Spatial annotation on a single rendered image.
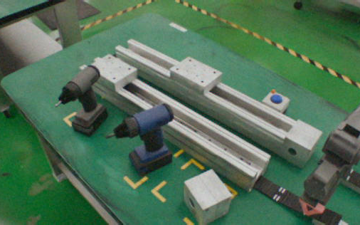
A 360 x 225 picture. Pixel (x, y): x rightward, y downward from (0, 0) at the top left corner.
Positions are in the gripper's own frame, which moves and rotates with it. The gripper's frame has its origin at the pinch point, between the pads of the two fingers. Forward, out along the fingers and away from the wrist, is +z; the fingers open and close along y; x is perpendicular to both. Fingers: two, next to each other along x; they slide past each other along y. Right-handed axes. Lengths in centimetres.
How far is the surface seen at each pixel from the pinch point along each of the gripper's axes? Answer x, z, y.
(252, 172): -18.3, -2.8, 3.9
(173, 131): -47.4, -0.5, 4.5
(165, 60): -75, -3, -22
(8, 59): -238, 62, -13
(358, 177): 8.5, 2.2, -19.8
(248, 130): -30.2, 2.5, -14.6
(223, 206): -19.2, 0.3, 16.6
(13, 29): -282, 62, -41
